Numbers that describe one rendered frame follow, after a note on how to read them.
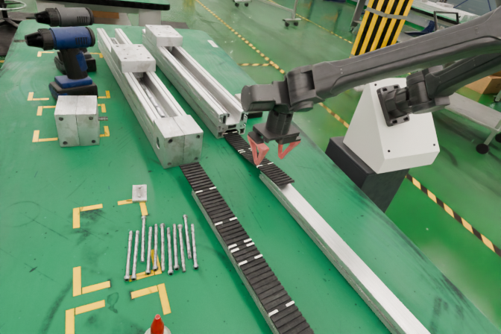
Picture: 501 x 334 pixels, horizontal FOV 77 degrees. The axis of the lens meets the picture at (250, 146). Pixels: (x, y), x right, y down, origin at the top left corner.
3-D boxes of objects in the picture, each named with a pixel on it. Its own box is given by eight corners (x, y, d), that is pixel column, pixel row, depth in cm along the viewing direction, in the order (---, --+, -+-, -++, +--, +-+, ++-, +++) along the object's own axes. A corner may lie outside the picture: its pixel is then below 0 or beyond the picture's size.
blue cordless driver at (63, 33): (103, 98, 104) (96, 30, 92) (33, 111, 91) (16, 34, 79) (92, 89, 108) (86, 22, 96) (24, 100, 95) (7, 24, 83)
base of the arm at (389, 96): (406, 121, 99) (395, 85, 99) (430, 115, 91) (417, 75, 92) (387, 127, 95) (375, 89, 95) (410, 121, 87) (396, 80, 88)
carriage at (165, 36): (182, 52, 136) (183, 36, 132) (156, 53, 130) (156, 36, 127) (169, 40, 147) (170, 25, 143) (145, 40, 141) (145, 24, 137)
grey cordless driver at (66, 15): (100, 71, 120) (95, 10, 108) (41, 79, 108) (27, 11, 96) (92, 64, 124) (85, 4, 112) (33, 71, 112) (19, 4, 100)
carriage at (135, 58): (155, 79, 110) (156, 60, 106) (122, 80, 104) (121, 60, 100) (142, 61, 120) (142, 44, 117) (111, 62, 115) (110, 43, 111)
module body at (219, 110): (244, 133, 101) (248, 110, 96) (215, 139, 96) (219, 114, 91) (163, 47, 154) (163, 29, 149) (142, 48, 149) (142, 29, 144)
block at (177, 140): (208, 159, 87) (212, 130, 81) (163, 168, 80) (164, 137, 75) (195, 142, 93) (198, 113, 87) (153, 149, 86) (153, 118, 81)
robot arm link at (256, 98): (317, 106, 64) (311, 65, 65) (266, 108, 59) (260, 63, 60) (288, 121, 75) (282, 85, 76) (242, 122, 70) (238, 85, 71)
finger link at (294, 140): (257, 154, 84) (265, 124, 79) (278, 149, 88) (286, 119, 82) (273, 169, 79) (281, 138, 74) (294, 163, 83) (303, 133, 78)
